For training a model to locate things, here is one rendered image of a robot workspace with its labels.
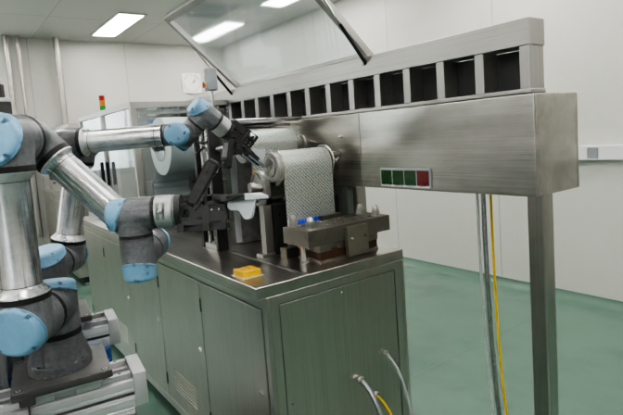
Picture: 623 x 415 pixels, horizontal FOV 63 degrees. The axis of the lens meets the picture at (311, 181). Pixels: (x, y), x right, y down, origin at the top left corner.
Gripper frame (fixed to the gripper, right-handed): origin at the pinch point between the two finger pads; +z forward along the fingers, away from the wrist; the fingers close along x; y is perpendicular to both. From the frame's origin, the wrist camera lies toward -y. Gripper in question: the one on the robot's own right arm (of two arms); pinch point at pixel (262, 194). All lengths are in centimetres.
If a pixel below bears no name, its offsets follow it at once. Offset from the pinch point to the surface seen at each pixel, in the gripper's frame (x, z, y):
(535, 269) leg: -46, 85, 30
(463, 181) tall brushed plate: -46, 63, 0
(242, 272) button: -55, -11, 24
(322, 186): -87, 20, -4
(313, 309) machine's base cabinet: -57, 12, 39
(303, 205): -82, 12, 3
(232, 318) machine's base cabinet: -67, -17, 42
